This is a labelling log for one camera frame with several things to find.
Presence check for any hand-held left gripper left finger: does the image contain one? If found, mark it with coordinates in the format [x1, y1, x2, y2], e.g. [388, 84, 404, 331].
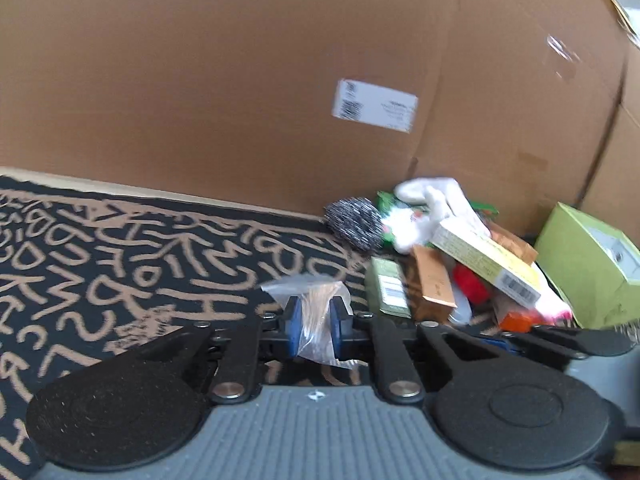
[150, 296, 305, 406]

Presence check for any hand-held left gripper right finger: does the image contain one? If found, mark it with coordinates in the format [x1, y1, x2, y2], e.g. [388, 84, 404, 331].
[327, 296, 481, 406]

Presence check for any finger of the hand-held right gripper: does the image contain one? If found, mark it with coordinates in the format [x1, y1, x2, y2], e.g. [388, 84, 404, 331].
[530, 324, 635, 361]
[477, 334, 588, 368]

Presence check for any clear plastic bag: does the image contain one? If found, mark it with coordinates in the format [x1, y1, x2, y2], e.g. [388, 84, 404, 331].
[260, 280, 358, 368]

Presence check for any green shoe box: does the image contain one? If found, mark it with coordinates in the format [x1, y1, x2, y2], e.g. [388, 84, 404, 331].
[534, 202, 640, 330]

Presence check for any copper coloured box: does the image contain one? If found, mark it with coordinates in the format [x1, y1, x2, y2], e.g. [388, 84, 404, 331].
[412, 245, 458, 323]

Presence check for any steel wool scrubber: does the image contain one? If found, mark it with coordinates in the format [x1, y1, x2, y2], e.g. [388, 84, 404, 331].
[322, 197, 386, 251]

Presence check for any orange and white box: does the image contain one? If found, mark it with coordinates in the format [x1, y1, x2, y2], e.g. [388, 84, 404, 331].
[497, 310, 538, 333]

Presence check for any olive green box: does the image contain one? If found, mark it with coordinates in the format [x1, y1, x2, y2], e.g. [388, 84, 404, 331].
[364, 256, 413, 318]

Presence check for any red item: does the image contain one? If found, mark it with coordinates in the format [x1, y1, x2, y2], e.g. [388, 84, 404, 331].
[452, 262, 493, 306]

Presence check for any pale yellow carton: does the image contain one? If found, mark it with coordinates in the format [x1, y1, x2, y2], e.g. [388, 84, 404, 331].
[429, 217, 546, 306]

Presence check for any brown patterned box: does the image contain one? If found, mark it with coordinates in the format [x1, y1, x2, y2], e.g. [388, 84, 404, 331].
[487, 222, 538, 266]

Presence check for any black mat with tan letters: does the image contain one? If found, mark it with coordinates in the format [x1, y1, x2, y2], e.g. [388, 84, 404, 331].
[0, 166, 386, 480]

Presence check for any white shipping label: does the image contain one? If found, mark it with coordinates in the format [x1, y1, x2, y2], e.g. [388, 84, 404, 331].
[332, 79, 419, 134]

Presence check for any large cardboard box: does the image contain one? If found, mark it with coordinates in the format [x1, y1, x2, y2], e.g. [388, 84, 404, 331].
[0, 0, 640, 241]

